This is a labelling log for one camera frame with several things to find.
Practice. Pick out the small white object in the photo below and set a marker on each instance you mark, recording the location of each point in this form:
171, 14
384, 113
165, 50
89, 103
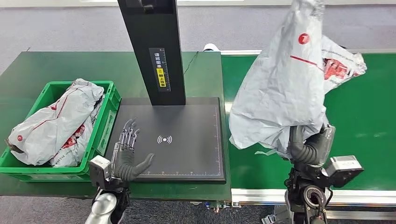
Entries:
212, 47

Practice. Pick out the ruler label with yellow sticker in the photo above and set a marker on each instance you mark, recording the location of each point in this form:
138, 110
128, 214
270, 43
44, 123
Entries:
161, 69

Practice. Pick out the metal connector fittings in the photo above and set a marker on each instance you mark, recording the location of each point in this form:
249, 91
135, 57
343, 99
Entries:
218, 206

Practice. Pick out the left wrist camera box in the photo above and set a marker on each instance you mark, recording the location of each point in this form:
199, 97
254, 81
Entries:
99, 171

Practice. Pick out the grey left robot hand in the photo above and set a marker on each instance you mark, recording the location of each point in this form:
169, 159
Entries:
125, 165

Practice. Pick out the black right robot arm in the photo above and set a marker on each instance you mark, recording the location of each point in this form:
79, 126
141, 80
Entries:
309, 198

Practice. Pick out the green plastic crate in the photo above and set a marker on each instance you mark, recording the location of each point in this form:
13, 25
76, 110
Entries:
96, 145

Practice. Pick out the large grey mailer bag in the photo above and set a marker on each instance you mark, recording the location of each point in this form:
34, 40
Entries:
52, 123

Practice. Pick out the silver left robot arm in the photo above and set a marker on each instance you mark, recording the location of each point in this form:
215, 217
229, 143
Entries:
103, 205

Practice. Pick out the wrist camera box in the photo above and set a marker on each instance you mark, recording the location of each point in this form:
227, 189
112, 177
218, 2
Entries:
99, 171
343, 170

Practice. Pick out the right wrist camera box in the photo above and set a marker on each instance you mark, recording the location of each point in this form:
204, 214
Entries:
343, 170

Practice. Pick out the black scanner column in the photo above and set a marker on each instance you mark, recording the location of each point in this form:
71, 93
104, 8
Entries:
154, 31

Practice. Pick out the grey mailer bag red print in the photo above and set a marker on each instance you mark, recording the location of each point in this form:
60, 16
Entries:
74, 140

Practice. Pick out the grey mailer bag package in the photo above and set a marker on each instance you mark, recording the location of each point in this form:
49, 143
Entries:
278, 92

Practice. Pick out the black scanner base plate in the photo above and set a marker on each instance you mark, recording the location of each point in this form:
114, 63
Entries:
191, 154

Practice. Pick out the aluminium conveyor frame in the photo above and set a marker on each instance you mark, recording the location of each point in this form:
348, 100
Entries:
365, 198

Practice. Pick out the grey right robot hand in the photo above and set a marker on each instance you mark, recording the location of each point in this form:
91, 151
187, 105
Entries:
312, 153

